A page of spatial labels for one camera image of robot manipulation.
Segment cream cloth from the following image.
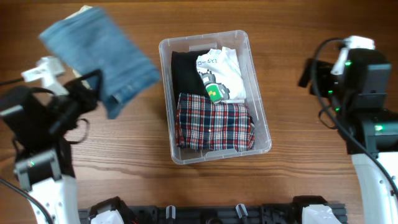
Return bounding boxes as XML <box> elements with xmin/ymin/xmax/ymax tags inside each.
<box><xmin>65</xmin><ymin>6</ymin><xmax>91</xmax><ymax>78</ymax></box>

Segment blue denim jeans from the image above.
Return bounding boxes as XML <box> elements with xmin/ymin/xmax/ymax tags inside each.
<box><xmin>39</xmin><ymin>7</ymin><xmax>160</xmax><ymax>119</ymax></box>

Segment white printed t-shirt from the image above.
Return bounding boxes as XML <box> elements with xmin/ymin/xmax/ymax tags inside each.
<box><xmin>196</xmin><ymin>47</ymin><xmax>246</xmax><ymax>104</ymax></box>

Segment black cloth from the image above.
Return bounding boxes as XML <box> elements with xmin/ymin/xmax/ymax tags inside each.
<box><xmin>171</xmin><ymin>50</ymin><xmax>209</xmax><ymax>101</ymax></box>

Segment plaid cloth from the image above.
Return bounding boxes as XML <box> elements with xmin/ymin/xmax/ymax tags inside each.
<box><xmin>175</xmin><ymin>93</ymin><xmax>255</xmax><ymax>152</ymax></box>

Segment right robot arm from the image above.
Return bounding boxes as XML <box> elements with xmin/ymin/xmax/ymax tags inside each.
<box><xmin>298</xmin><ymin>49</ymin><xmax>397</xmax><ymax>223</ymax></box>

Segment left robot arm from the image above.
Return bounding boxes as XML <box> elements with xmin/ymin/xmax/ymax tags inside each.
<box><xmin>1</xmin><ymin>70</ymin><xmax>102</xmax><ymax>223</ymax></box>

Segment clear plastic storage bin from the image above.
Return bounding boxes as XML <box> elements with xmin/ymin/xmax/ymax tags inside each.
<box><xmin>159</xmin><ymin>30</ymin><xmax>272</xmax><ymax>165</ymax></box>

